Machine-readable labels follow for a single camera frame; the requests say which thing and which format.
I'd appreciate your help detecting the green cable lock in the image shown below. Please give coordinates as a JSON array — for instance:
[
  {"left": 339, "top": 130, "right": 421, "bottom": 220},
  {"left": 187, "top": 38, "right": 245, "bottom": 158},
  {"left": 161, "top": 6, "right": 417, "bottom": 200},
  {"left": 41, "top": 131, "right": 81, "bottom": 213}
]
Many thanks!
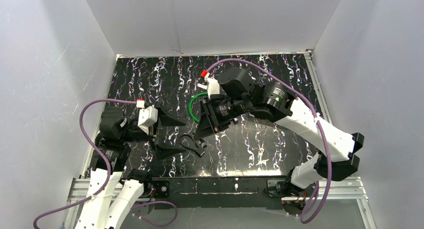
[{"left": 188, "top": 91, "right": 210, "bottom": 124}]

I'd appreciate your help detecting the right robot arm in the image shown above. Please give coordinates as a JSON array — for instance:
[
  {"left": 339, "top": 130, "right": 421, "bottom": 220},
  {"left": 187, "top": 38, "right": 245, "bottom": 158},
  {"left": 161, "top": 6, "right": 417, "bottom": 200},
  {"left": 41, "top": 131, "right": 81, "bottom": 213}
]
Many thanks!
[{"left": 194, "top": 67, "right": 365, "bottom": 197}]

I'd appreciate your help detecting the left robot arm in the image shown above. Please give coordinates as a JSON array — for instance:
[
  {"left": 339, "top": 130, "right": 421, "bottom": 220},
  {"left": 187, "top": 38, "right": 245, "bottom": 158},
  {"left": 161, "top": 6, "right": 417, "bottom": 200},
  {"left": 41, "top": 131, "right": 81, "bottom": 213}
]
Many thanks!
[{"left": 75, "top": 105, "right": 185, "bottom": 229}]

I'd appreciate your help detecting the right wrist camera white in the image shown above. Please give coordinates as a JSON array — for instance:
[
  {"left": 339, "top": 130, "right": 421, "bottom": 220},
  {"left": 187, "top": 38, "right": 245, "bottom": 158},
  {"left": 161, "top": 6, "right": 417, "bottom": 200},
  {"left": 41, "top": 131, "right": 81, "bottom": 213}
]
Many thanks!
[{"left": 197, "top": 70, "right": 220, "bottom": 99}]

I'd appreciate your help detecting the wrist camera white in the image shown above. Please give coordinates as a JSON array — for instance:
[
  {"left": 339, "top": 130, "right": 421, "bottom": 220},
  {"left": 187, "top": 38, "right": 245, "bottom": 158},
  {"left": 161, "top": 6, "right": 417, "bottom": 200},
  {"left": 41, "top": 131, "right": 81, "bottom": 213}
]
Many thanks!
[
  {"left": 197, "top": 70, "right": 220, "bottom": 99},
  {"left": 136, "top": 99, "right": 158, "bottom": 135}
]

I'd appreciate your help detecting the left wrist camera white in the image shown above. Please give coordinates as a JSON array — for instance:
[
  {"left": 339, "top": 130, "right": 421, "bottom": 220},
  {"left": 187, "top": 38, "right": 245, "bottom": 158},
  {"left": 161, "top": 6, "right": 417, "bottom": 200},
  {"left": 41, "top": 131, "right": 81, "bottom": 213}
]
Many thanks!
[{"left": 136, "top": 99, "right": 158, "bottom": 135}]

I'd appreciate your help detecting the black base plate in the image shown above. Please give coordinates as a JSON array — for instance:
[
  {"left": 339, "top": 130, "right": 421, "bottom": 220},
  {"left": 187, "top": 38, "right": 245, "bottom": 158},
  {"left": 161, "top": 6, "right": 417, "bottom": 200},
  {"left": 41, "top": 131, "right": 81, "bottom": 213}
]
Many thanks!
[{"left": 149, "top": 175, "right": 303, "bottom": 210}]

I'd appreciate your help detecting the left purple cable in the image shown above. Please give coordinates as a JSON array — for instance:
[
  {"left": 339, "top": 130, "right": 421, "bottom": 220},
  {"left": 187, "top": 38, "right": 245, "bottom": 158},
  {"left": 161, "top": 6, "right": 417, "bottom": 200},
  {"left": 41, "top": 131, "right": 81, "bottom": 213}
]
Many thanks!
[{"left": 33, "top": 98, "right": 178, "bottom": 229}]

